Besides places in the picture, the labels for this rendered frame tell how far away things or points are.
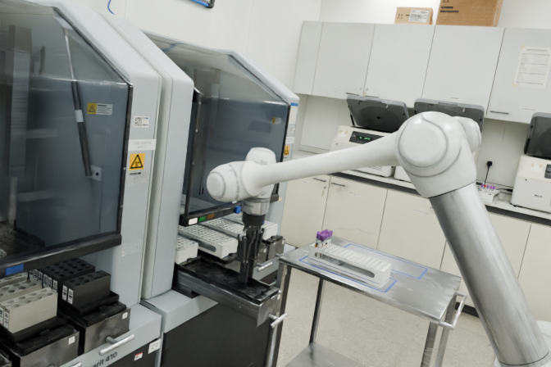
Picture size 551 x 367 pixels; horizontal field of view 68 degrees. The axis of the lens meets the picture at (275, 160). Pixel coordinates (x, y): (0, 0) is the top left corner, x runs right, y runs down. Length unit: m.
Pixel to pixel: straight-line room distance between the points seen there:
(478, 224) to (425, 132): 0.22
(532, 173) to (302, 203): 1.82
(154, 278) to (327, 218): 2.52
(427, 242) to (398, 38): 1.74
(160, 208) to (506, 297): 0.94
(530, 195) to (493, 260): 2.45
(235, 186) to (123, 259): 0.39
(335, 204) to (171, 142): 2.56
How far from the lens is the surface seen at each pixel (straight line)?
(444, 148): 0.87
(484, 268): 0.96
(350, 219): 3.66
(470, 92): 3.68
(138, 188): 1.24
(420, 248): 3.53
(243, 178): 1.13
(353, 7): 4.43
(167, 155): 1.29
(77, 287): 1.20
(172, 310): 1.39
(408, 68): 3.78
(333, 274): 1.57
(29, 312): 1.16
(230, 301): 1.36
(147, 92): 1.20
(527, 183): 3.39
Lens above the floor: 1.42
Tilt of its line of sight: 9 degrees down
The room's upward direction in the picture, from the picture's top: 8 degrees clockwise
